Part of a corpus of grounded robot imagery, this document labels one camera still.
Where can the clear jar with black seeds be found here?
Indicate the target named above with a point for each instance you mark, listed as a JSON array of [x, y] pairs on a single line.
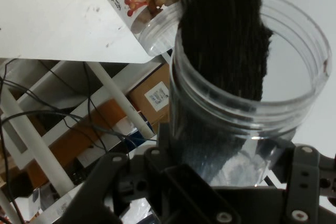
[[210, 150]]

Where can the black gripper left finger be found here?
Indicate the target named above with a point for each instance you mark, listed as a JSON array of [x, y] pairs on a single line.
[[89, 190]]

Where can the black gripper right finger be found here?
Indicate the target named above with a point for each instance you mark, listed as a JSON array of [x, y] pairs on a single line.
[[303, 182]]

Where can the brown cardboard box with label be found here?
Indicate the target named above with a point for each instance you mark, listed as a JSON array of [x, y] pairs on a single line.
[[139, 95]]

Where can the orange box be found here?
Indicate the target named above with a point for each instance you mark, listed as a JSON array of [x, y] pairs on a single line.
[[105, 113]]

